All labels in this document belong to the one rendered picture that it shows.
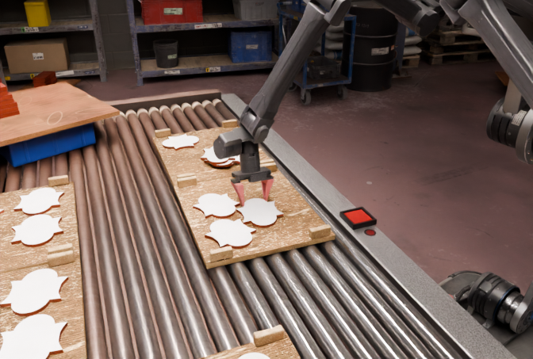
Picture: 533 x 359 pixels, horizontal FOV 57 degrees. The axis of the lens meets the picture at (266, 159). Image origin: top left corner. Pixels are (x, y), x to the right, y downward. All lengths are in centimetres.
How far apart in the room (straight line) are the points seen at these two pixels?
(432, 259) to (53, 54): 460
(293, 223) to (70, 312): 59
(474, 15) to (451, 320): 63
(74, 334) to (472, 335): 81
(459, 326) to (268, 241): 49
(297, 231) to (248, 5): 469
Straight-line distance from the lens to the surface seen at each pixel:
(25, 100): 217
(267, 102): 128
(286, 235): 130
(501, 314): 214
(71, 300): 119
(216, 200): 144
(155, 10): 568
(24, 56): 608
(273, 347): 102
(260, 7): 589
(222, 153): 132
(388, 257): 130
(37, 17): 594
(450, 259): 293
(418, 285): 123
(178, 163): 169
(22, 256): 137
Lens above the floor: 168
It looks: 26 degrees down
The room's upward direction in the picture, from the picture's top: straight up
